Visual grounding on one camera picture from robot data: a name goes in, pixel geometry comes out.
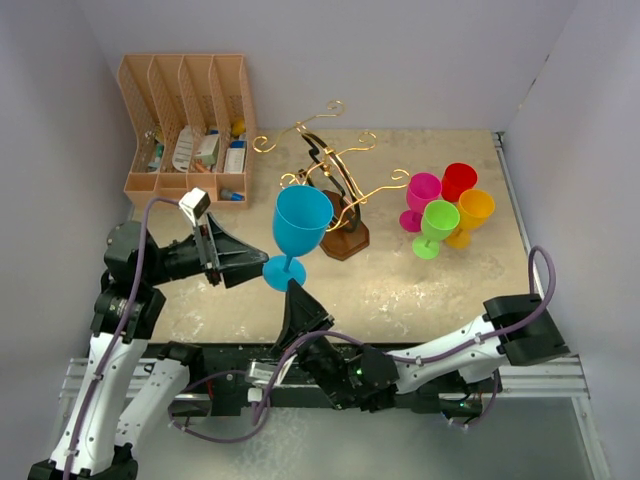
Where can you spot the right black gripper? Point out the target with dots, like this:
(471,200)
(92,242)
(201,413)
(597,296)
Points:
(302,315)

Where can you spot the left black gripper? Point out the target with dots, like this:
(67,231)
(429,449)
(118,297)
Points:
(218,250)

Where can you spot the blue wine glass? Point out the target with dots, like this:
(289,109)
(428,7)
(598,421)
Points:
(302,215)

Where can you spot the green wine glass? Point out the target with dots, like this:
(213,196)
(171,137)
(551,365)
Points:
(440,219)

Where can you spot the pink wine glass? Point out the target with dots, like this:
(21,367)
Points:
(422,189)

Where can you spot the yellow wine glass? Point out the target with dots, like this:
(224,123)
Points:
(474,206)

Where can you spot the red wine glass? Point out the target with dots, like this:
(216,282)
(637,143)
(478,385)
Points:
(457,178)

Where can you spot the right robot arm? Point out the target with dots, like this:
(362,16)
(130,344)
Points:
(515,330)

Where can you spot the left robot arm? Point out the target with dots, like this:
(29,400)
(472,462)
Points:
(104,432)

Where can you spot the gold and black glass rack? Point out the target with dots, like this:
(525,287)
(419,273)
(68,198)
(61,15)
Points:
(347,234)

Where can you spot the grey and blue stamp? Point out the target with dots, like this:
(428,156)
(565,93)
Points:
(229,195)

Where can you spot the white instruction card box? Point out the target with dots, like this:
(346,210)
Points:
(235,157)

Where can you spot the green and white box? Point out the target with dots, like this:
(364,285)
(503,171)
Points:
(207,151)

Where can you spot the yellow round item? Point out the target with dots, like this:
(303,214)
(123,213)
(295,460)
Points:
(238,128)

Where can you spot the peach plastic desk organizer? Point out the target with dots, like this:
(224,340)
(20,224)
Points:
(165,92)

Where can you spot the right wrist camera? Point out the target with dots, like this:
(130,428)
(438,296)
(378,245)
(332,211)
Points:
(258,375)

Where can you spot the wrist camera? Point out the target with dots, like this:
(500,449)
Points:
(193,205)
(258,375)

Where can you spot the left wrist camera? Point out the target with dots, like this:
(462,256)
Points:
(193,205)

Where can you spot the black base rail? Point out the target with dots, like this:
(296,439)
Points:
(451,387)

